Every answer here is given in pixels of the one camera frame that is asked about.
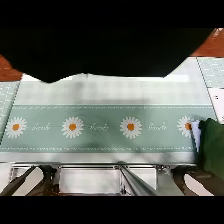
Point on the black garment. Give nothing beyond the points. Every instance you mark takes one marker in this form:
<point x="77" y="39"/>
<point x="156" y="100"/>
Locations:
<point x="100" y="50"/>

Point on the white garment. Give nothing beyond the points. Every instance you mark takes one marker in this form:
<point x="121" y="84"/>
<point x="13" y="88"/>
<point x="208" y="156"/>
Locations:
<point x="196" y="133"/>

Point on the dark green garment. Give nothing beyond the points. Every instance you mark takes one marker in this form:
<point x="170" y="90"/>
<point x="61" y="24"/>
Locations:
<point x="213" y="146"/>

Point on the silver frame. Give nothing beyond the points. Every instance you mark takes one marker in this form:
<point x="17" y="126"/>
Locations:
<point x="100" y="180"/>

